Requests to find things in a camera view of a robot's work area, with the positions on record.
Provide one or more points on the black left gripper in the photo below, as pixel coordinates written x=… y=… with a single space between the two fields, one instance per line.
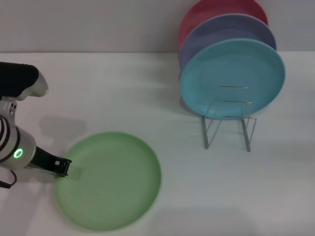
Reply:
x=43 y=159

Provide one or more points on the green plate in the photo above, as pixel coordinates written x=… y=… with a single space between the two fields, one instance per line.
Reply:
x=110 y=184

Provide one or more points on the teal blue plate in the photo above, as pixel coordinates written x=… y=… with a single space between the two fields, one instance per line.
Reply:
x=221 y=68

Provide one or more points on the purple plate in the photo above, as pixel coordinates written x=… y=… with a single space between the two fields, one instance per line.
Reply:
x=221 y=29

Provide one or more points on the red plate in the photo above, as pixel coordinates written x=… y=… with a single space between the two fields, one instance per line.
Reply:
x=209 y=9

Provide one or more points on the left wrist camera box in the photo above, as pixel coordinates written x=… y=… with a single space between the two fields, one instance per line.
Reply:
x=14 y=78

